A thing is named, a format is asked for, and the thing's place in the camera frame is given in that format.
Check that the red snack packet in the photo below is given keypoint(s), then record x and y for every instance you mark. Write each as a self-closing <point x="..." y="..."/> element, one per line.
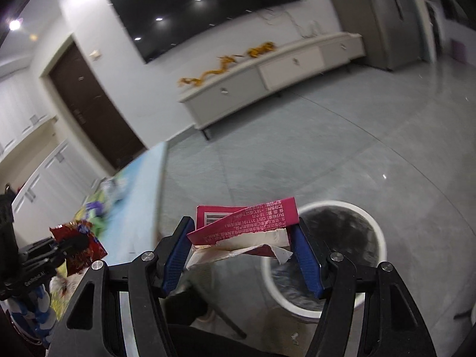
<point x="93" y="251"/>

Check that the black bin liner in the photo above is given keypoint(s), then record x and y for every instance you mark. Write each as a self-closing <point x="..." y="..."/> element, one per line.
<point x="334" y="230"/>

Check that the black wall television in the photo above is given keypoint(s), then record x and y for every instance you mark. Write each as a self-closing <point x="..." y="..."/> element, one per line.
<point x="204" y="15"/>

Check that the white trash bin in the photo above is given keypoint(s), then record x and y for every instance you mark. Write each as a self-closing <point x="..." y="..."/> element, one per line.
<point x="282" y="299"/>

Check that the white television cabinet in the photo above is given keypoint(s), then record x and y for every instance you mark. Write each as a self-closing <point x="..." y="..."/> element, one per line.
<point x="230" y="93"/>

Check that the landscape printed table cover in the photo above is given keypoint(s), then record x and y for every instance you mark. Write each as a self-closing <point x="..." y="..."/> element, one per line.
<point x="141" y="200"/>

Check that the white plastic bag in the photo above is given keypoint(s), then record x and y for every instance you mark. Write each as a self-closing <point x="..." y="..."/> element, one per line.
<point x="111" y="189"/>

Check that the ceiling light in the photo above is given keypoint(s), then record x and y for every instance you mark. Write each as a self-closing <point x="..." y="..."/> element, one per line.
<point x="15" y="24"/>

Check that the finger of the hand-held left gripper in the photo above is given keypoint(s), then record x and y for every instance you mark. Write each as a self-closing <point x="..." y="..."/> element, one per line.
<point x="72" y="244"/>

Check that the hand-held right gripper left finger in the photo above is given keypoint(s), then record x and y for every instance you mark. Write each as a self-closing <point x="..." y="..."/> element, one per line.
<point x="176" y="254"/>

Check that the small golden ornament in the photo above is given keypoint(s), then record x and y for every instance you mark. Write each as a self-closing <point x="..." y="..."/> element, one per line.
<point x="262" y="49"/>

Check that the long golden dragon ornament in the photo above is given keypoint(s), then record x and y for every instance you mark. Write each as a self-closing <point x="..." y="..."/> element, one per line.
<point x="208" y="71"/>

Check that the grey table leg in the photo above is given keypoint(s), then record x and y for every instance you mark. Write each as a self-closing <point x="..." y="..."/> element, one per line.
<point x="227" y="319"/>

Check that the red carton box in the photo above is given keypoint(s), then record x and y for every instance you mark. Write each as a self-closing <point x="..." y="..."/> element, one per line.
<point x="253" y="223"/>

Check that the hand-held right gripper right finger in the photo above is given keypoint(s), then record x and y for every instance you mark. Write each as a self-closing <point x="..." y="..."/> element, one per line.
<point x="303" y="258"/>

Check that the white light switch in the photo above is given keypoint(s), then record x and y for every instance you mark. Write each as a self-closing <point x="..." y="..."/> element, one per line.
<point x="96" y="54"/>

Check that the dark brown door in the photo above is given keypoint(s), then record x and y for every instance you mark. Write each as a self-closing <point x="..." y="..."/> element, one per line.
<point x="93" y="111"/>

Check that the grey refrigerator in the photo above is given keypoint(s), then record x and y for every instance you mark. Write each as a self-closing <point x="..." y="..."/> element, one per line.
<point x="383" y="18"/>

